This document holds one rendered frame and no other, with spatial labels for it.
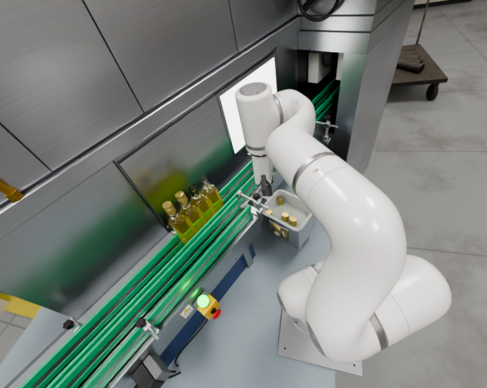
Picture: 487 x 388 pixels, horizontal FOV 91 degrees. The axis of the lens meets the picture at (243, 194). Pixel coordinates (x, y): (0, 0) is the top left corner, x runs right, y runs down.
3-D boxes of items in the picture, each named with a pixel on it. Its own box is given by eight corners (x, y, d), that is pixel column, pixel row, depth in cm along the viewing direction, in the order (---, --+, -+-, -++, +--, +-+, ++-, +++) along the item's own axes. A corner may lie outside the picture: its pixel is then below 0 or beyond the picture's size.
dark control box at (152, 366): (159, 356, 89) (149, 353, 83) (172, 372, 85) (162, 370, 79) (142, 378, 86) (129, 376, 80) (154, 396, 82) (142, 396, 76)
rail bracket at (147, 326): (160, 324, 85) (142, 313, 75) (172, 338, 81) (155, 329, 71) (152, 334, 83) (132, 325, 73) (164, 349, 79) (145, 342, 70)
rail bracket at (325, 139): (310, 142, 150) (311, 109, 133) (336, 149, 141) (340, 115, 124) (307, 146, 147) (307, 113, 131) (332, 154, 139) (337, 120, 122)
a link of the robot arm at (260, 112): (270, 123, 65) (240, 135, 64) (265, 74, 56) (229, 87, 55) (285, 138, 60) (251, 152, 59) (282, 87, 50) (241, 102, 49)
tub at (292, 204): (279, 198, 128) (278, 187, 122) (317, 215, 117) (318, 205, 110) (260, 220, 121) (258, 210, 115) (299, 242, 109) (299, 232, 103)
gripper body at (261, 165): (249, 133, 68) (254, 162, 76) (245, 157, 61) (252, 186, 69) (275, 132, 66) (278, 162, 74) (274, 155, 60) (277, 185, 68)
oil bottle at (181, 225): (193, 235, 107) (175, 207, 91) (202, 242, 104) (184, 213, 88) (184, 245, 104) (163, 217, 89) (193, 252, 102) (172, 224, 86)
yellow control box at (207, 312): (209, 295, 101) (204, 289, 96) (222, 306, 97) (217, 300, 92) (198, 309, 98) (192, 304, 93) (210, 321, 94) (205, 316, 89)
